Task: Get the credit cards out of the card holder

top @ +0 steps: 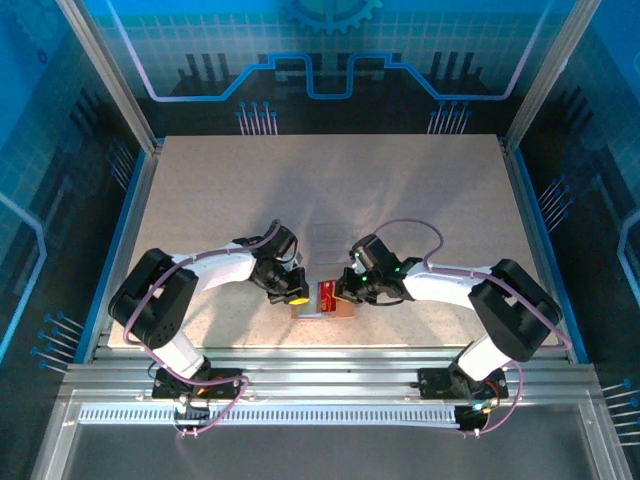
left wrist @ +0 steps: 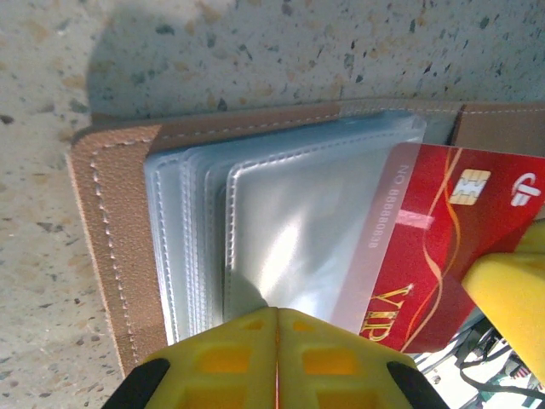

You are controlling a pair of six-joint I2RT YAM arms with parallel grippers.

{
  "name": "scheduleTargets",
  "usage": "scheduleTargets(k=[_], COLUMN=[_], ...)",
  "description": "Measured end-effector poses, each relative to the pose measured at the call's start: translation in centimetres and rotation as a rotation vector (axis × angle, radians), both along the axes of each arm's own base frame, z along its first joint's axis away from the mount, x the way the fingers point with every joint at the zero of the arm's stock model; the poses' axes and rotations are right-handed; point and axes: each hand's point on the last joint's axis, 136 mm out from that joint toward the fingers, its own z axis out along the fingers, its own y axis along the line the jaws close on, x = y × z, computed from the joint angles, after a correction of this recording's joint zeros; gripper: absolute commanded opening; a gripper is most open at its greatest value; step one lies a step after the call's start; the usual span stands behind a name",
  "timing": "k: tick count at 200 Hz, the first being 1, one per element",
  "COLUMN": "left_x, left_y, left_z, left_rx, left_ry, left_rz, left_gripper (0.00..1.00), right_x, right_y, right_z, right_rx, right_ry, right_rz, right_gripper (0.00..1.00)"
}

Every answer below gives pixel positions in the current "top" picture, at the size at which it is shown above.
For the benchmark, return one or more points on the red credit card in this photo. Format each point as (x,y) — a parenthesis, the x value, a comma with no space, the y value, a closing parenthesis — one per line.
(327,297)

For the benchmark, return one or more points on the brown card holder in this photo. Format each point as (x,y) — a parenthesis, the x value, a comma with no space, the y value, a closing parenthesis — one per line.
(345,311)

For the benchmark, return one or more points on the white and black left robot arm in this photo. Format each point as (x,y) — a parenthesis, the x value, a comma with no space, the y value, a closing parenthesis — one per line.
(225,270)

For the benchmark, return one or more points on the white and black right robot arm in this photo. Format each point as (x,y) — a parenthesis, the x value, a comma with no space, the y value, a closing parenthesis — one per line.
(440,287)

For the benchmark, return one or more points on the black connector box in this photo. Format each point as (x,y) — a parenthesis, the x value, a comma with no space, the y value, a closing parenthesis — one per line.
(199,414)
(470,420)

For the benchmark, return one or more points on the aluminium front rail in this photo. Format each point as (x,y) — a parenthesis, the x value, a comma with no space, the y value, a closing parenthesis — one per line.
(325,372)

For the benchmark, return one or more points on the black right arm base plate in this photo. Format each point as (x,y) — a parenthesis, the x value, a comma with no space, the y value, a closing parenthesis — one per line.
(434,384)

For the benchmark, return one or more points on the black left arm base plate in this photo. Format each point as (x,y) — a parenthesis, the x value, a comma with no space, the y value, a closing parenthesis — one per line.
(165,391)

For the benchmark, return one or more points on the aluminium corner post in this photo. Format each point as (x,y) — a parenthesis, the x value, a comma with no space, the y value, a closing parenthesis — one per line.
(112,75)
(548,75)

